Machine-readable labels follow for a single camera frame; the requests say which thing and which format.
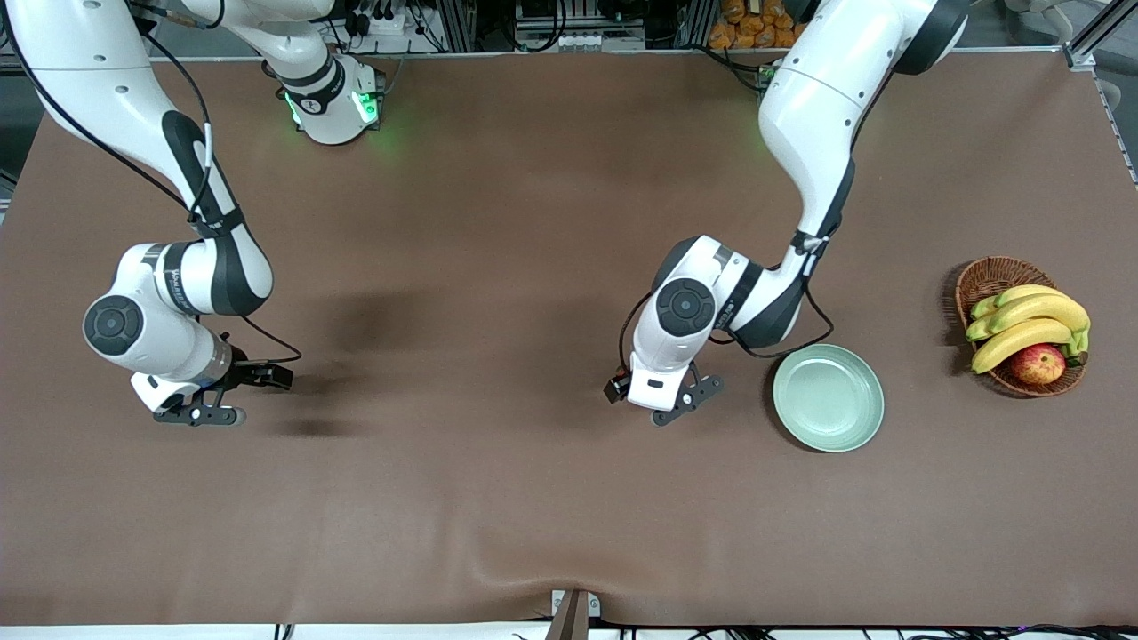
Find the light green round plate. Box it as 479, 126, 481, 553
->
772, 343, 886, 453

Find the brown table cover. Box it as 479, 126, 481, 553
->
0, 49, 1138, 628

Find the white terminal strip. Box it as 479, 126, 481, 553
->
514, 31, 647, 52

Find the orange snack bag pile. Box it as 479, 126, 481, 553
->
709, 0, 808, 51

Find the white power strip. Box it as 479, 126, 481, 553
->
342, 0, 419, 38

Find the brown wicker basket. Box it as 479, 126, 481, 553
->
954, 256, 1089, 398

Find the yellow banana bunch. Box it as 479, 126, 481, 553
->
965, 284, 1092, 375

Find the red yellow apple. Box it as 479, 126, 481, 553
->
1010, 343, 1067, 387

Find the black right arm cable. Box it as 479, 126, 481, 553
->
0, 0, 303, 367

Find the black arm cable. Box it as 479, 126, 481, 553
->
616, 280, 835, 379
0, 0, 303, 367

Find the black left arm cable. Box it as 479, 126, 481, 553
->
616, 280, 835, 379

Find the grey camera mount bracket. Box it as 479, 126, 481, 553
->
550, 588, 602, 640

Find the aluminium frame profile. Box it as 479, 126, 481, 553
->
1062, 0, 1138, 74

